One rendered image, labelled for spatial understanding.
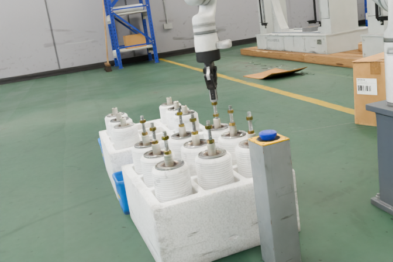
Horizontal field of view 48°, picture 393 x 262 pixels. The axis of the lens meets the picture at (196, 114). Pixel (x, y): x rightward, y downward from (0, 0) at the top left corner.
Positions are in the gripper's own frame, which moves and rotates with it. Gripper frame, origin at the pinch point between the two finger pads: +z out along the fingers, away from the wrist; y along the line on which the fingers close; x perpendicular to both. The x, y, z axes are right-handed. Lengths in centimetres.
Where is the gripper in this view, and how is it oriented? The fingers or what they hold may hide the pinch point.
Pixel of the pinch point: (213, 95)
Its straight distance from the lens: 137.5
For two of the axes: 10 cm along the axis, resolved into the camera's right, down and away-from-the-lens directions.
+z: 1.4, 9.7, 2.2
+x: 9.8, -1.0, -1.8
